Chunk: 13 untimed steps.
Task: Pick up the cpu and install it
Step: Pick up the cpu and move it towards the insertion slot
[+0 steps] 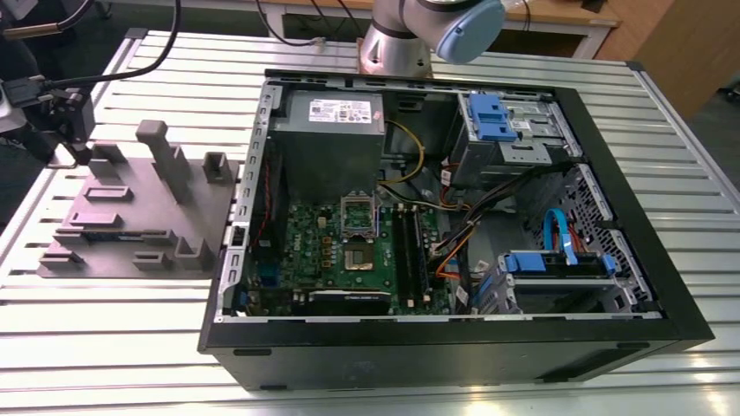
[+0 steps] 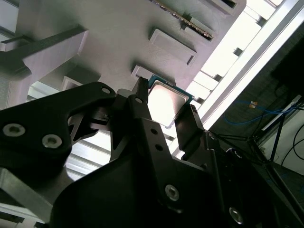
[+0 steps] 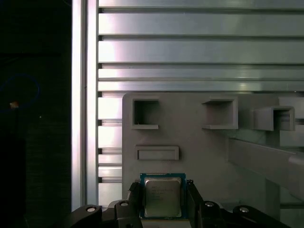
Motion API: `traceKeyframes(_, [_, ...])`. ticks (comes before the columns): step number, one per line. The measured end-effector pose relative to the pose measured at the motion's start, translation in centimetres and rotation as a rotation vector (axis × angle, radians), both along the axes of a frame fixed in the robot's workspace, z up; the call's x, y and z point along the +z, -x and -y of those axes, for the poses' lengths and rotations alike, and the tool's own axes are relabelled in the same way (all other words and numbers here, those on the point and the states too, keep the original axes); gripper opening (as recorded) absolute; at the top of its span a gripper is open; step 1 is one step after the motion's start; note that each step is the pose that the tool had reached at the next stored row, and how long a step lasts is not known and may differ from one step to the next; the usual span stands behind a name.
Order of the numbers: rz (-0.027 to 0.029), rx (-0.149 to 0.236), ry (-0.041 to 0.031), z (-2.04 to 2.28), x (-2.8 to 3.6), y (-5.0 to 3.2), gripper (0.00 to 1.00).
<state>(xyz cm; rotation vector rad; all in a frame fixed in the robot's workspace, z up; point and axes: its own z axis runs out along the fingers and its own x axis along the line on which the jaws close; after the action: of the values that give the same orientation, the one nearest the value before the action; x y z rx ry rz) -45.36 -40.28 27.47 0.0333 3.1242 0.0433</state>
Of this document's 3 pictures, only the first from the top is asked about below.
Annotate blue flat wire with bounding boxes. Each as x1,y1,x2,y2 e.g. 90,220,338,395
542,207,578,266

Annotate black RAM slot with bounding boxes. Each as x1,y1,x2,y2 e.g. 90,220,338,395
405,204,429,304
391,204,413,307
411,204,434,302
398,204,422,307

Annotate cable with clear plug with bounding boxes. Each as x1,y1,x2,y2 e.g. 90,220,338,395
257,0,327,49

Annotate hard disk in blue carrier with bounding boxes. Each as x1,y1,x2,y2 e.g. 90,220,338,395
499,250,617,279

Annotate orange wires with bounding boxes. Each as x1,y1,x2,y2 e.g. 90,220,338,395
431,240,463,279

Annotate wooden desk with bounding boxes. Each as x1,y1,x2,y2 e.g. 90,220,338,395
253,0,622,60

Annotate grey parts rack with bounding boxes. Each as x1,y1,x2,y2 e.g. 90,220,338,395
34,120,243,281

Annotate yellow wire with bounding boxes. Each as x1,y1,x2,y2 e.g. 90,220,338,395
379,120,426,185

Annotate green motherboard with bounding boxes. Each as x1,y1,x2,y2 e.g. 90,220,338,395
239,190,463,316

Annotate black PC case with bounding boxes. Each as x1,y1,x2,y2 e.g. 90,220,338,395
197,67,715,391

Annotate grey power supply unit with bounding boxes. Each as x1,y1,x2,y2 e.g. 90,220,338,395
269,89,387,205

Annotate brown wooden cabinet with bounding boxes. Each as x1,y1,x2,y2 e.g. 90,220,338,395
597,0,740,120

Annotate blue disk carrier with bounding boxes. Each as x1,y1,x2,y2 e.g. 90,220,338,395
467,93,509,125
475,120,519,142

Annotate brass cylinder fitting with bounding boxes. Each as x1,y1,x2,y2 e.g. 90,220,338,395
2,23,62,41

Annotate black graphics card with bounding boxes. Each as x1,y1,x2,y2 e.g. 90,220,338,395
247,285,394,316

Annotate black cable with connector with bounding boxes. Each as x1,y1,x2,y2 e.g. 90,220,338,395
3,0,183,108

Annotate RAM stick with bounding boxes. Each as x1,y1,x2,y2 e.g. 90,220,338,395
79,231,145,243

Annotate silver metal disk bay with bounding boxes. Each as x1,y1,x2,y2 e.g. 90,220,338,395
478,250,663,317
449,90,582,185

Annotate metal socket cover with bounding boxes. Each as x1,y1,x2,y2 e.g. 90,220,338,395
337,190,379,239

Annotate CPU socket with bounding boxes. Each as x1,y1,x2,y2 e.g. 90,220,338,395
341,240,379,272

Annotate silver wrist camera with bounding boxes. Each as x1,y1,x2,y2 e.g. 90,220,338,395
0,75,30,135

